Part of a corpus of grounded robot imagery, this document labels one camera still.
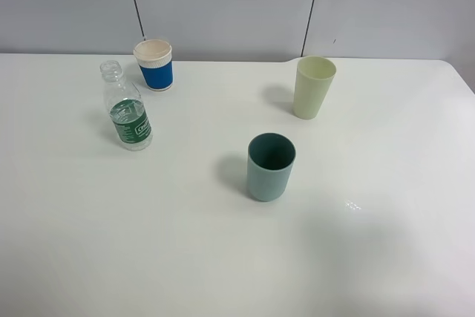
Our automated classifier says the pale yellow plastic cup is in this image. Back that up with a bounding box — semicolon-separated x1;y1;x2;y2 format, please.
292;56;337;120

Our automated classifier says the clear water bottle green label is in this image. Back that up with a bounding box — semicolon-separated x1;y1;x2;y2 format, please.
99;60;153;151

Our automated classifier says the teal blue plastic cup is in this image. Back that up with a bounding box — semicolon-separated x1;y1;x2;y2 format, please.
246;133;296;202

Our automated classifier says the blue white paper cup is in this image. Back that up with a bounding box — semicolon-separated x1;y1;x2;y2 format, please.
133;39;173;91

